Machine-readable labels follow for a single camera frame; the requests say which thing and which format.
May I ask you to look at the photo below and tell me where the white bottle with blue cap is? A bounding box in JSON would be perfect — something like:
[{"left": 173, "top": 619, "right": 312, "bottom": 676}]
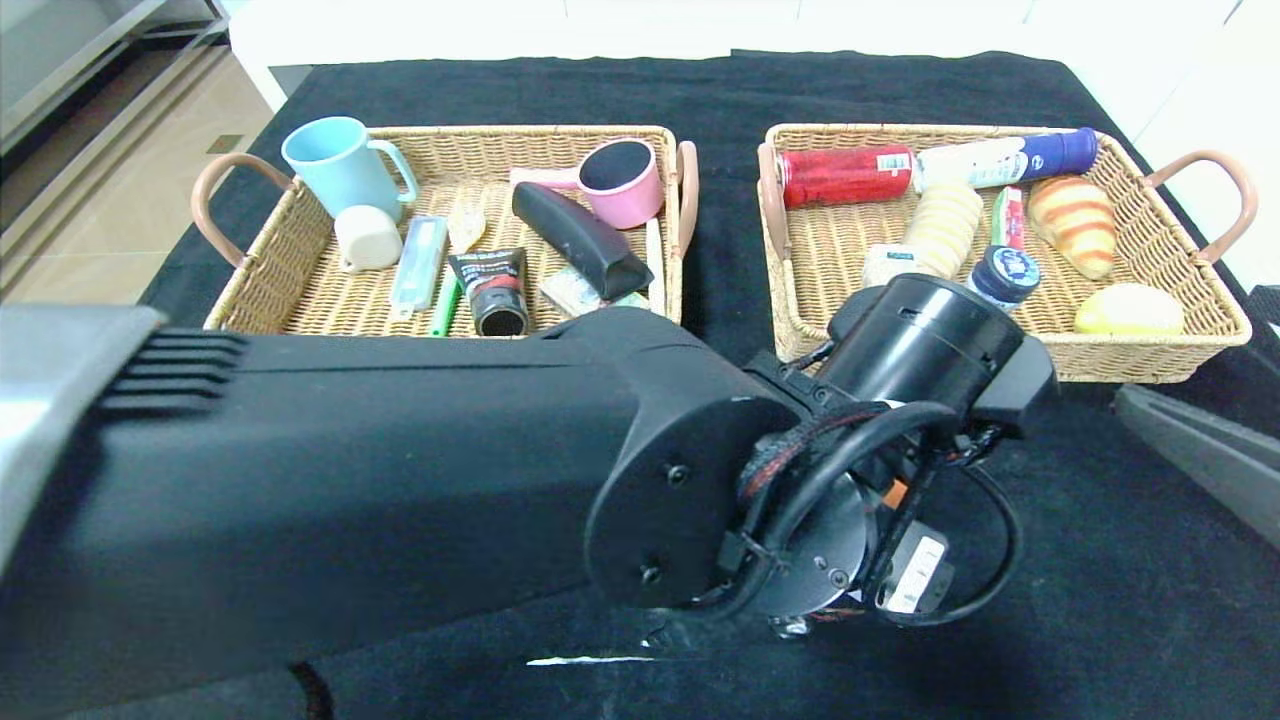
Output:
[{"left": 912, "top": 127, "right": 1099, "bottom": 191}]

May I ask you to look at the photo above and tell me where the light blue mug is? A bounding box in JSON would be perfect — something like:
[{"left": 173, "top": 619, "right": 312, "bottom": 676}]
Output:
[{"left": 281, "top": 115, "right": 420, "bottom": 221}]

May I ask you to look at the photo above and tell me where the wicker basket with brown handles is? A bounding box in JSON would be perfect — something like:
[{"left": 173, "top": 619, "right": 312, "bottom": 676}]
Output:
[
  {"left": 757, "top": 123, "right": 1258, "bottom": 385},
  {"left": 190, "top": 124, "right": 699, "bottom": 346}
]

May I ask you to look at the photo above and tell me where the small pink handled pot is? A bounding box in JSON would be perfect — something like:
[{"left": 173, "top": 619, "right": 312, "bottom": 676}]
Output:
[{"left": 508, "top": 137, "right": 666, "bottom": 229}]

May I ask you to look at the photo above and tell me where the striped spiral bread roll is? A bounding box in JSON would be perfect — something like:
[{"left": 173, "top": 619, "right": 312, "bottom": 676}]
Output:
[{"left": 903, "top": 178, "right": 985, "bottom": 281}]

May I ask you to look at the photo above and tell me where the small cream cup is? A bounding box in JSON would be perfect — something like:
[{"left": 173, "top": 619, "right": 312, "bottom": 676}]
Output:
[{"left": 333, "top": 204, "right": 404, "bottom": 273}]

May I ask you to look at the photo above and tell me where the red drink can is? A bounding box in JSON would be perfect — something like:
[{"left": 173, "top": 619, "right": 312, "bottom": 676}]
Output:
[{"left": 777, "top": 146, "right": 918, "bottom": 210}]

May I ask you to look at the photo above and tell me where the grey metal shelf unit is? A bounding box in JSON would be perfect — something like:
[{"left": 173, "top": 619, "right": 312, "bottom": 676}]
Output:
[{"left": 0, "top": 0, "right": 236, "bottom": 296}]

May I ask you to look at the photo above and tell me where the black cleanser tube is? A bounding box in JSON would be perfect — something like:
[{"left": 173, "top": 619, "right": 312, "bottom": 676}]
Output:
[{"left": 447, "top": 246, "right": 532, "bottom": 338}]

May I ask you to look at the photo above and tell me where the small clear bottle dark cap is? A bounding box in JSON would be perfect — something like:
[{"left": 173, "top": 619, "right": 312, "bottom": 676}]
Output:
[{"left": 966, "top": 246, "right": 1041, "bottom": 313}]

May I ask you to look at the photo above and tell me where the black glasses case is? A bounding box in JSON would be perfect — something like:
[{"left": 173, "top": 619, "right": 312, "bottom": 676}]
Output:
[{"left": 511, "top": 180, "right": 656, "bottom": 300}]

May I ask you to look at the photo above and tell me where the pale wooden stick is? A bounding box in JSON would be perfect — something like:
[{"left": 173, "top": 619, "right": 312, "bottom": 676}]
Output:
[{"left": 645, "top": 217, "right": 668, "bottom": 316}]

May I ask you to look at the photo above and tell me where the green snack packet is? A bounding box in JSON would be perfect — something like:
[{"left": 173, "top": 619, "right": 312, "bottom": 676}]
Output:
[{"left": 990, "top": 186, "right": 1026, "bottom": 251}]

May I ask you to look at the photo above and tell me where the yellow lemon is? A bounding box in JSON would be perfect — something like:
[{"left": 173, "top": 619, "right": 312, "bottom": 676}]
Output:
[{"left": 1073, "top": 283, "right": 1185, "bottom": 337}]

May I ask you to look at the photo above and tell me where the black table cloth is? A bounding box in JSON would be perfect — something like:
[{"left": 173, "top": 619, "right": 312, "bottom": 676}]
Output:
[{"left": 0, "top": 52, "right": 1280, "bottom": 720}]

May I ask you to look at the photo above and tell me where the yellow pasta spoon green handle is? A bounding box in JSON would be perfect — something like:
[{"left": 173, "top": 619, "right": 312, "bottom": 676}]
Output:
[{"left": 430, "top": 203, "right": 489, "bottom": 338}]

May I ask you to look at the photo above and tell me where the golden croissant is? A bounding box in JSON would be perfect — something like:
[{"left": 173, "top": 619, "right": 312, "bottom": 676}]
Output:
[{"left": 1026, "top": 176, "right": 1116, "bottom": 281}]

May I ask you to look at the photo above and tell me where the small white juice box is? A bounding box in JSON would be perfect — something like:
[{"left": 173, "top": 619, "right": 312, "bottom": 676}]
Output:
[{"left": 862, "top": 243, "right": 921, "bottom": 291}]

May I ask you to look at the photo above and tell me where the green card box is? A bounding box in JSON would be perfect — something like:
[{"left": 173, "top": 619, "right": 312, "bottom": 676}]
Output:
[{"left": 540, "top": 265, "right": 651, "bottom": 316}]

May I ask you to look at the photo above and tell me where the clear plastic case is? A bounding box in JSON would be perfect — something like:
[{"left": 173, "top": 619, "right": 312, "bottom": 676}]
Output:
[{"left": 390, "top": 214, "right": 450, "bottom": 319}]

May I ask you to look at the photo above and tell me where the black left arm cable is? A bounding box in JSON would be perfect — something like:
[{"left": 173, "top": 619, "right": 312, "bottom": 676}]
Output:
[{"left": 735, "top": 400, "right": 1025, "bottom": 631}]

